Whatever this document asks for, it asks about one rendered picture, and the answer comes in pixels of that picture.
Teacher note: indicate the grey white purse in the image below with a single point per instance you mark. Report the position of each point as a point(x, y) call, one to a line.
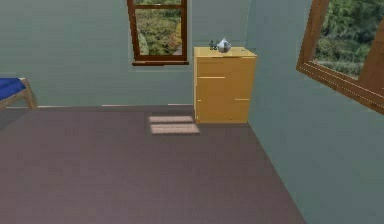
point(224, 46)

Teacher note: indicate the yellow wooden chest of drawers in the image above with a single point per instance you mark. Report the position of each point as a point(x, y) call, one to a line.
point(221, 90)

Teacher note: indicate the small dark grey object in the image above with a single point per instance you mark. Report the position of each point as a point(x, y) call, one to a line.
point(212, 45)

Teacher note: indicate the dark brown framed window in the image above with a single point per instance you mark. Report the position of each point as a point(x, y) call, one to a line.
point(159, 30)

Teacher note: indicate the light brown framed window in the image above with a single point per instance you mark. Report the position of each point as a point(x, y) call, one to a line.
point(346, 43)

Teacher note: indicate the blue wooden bed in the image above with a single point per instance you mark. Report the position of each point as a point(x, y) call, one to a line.
point(11, 90)

